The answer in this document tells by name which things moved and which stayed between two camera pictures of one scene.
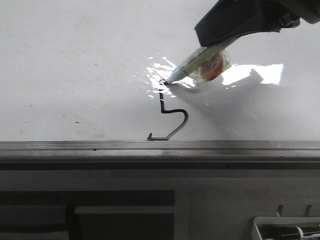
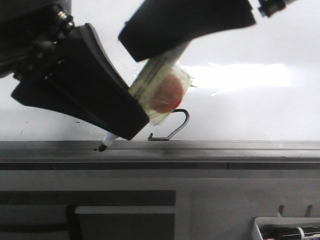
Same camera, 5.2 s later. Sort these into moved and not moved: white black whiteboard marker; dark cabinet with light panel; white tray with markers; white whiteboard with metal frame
Moved: white black whiteboard marker
Not moved: white tray with markers; white whiteboard with metal frame; dark cabinet with light panel
